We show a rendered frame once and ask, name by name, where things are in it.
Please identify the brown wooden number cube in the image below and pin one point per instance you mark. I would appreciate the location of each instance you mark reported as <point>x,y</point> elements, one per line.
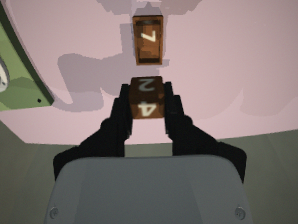
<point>147,97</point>
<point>148,33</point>

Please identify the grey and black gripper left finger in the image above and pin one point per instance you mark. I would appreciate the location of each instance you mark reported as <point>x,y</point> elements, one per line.
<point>108,140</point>

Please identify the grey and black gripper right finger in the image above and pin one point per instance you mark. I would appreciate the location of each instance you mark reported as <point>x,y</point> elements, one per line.
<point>187,139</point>

